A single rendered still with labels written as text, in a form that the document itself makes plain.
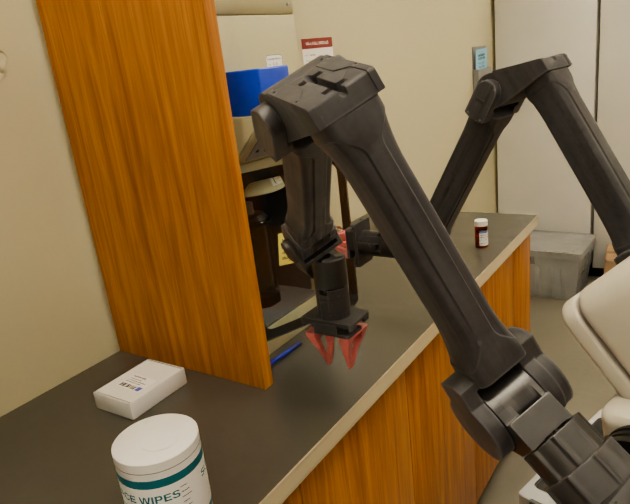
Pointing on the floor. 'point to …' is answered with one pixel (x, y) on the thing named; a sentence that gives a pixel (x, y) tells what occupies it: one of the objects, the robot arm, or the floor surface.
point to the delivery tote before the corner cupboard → (559, 263)
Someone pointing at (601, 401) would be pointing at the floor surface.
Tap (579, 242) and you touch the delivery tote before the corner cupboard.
